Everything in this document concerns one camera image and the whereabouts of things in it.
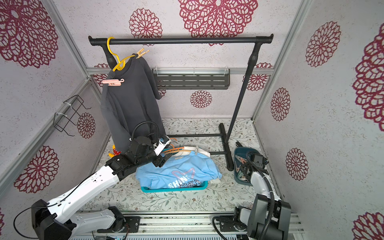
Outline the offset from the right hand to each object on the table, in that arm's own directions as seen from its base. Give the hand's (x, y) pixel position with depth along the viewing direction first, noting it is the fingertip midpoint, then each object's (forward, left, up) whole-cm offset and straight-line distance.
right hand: (246, 166), depth 89 cm
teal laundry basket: (-16, +55, +4) cm, 57 cm away
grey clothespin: (+5, +30, +10) cm, 32 cm away
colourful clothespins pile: (+7, +3, -4) cm, 8 cm away
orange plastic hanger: (+7, +44, +8) cm, 45 cm away
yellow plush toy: (+6, +81, +3) cm, 81 cm away
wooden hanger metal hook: (+7, +36, +7) cm, 37 cm away
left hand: (-1, +46, +19) cm, 49 cm away
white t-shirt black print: (-10, +19, 0) cm, 22 cm away
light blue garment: (-6, +34, +9) cm, 35 cm away
